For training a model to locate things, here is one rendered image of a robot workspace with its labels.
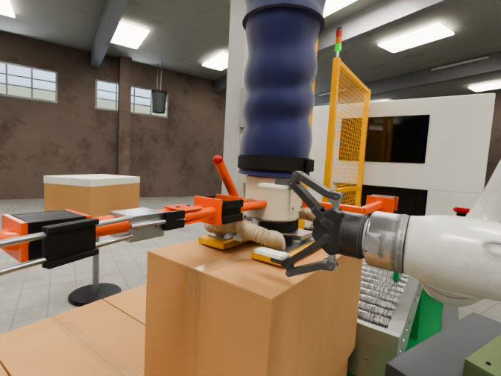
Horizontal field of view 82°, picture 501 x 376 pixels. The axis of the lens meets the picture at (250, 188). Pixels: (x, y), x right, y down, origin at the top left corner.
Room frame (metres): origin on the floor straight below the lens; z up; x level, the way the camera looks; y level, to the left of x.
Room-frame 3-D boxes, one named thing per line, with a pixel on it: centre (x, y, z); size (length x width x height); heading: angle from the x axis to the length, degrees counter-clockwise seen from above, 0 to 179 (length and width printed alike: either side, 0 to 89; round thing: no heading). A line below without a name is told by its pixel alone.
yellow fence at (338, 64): (2.87, -0.95, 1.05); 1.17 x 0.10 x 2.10; 145
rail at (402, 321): (1.95, -1.22, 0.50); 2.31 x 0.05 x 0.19; 145
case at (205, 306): (0.87, -0.07, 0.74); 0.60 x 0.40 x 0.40; 143
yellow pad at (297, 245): (0.83, -0.15, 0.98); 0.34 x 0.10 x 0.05; 145
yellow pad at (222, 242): (0.94, 0.01, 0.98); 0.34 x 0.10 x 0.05; 145
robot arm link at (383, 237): (0.45, -0.22, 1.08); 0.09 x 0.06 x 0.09; 145
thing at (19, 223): (0.39, 0.28, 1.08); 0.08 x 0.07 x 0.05; 145
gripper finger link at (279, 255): (0.57, -0.05, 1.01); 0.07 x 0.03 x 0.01; 55
